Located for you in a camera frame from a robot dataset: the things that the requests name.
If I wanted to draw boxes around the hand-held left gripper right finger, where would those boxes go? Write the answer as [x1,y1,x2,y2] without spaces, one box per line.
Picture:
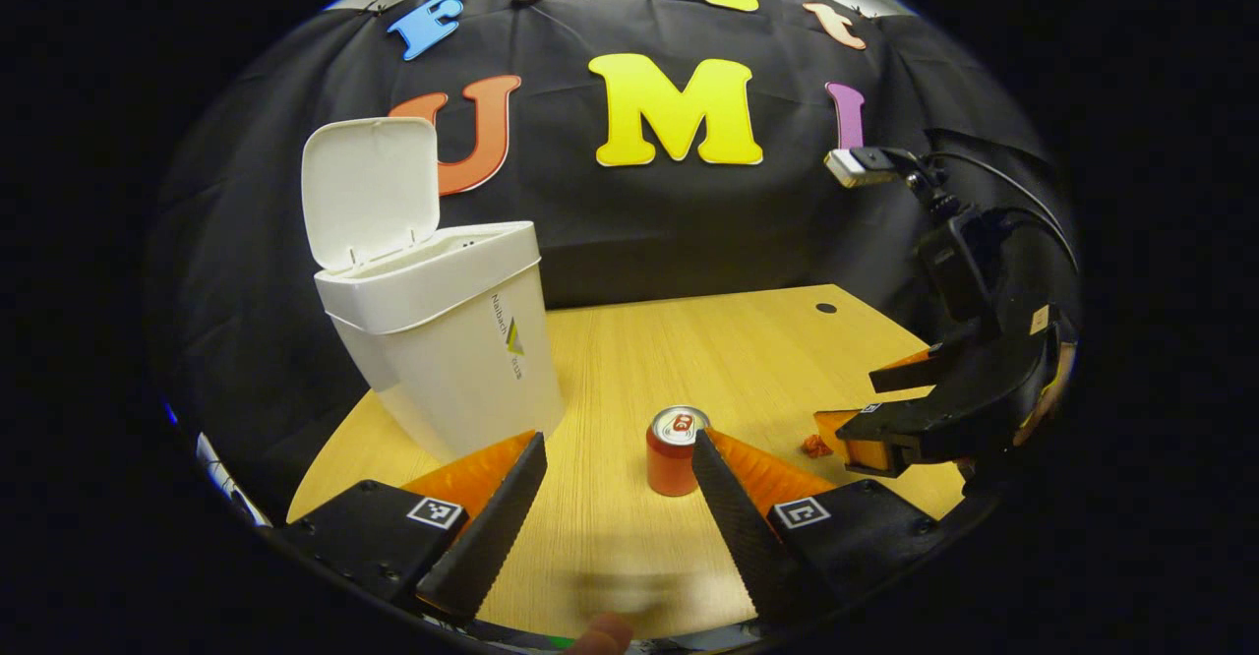
[691,429,970,626]

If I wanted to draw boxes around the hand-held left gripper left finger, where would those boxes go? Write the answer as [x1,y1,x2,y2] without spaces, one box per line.
[285,431,549,626]

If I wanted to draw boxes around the red pop can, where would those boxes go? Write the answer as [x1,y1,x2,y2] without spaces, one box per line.
[646,406,711,497]

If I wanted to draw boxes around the white desktop garbage bin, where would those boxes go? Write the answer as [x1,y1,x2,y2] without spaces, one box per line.
[302,117,567,464]

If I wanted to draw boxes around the wooden desktop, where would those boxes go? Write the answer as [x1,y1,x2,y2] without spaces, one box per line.
[285,284,970,641]

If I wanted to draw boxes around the black backdrop cloth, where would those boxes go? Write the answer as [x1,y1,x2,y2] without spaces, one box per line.
[148,0,1083,528]

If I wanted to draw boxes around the black cable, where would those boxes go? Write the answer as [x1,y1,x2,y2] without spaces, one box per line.
[925,149,1081,277]

